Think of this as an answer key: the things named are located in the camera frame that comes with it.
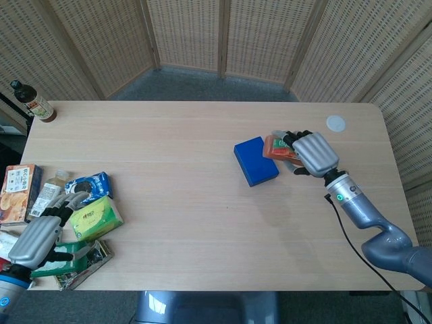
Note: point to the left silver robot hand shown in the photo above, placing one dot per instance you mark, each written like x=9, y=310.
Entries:
x=33, y=236

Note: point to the white package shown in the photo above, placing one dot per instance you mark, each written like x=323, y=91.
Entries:
x=6, y=243

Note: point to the brown sauce bottle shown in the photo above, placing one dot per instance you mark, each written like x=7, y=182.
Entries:
x=37, y=106

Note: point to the orange juice bottle green label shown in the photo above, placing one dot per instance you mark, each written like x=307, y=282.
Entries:
x=275, y=152

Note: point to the orange drink carton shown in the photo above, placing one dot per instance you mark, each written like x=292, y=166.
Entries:
x=17, y=192

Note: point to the dark foil snack bag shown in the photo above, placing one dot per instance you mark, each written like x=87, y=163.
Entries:
x=98, y=260

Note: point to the woven bamboo screen panel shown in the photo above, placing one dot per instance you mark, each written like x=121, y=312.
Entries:
x=27, y=50
x=354, y=50
x=185, y=33
x=411, y=118
x=263, y=37
x=101, y=40

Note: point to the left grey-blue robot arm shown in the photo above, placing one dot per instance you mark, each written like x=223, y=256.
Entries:
x=8, y=290

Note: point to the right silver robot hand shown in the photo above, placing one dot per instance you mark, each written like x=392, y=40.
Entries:
x=315, y=153

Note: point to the pale tea plastic bottle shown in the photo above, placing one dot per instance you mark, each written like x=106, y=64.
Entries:
x=47, y=195

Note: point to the green tissue pack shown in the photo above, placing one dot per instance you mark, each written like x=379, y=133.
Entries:
x=94, y=219

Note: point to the blue cookie packet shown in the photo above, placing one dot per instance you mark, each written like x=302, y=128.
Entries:
x=98, y=184

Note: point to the green and white snack bag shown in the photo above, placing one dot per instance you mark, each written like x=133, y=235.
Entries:
x=47, y=268

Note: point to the black stand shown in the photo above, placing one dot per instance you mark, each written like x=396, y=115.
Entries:
x=17, y=109

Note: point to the blue cardboard box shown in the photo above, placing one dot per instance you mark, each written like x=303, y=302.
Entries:
x=256, y=162

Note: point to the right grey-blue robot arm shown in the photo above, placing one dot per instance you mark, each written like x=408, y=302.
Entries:
x=364, y=209

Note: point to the grey-blue robot torso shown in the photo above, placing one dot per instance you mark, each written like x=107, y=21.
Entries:
x=202, y=310

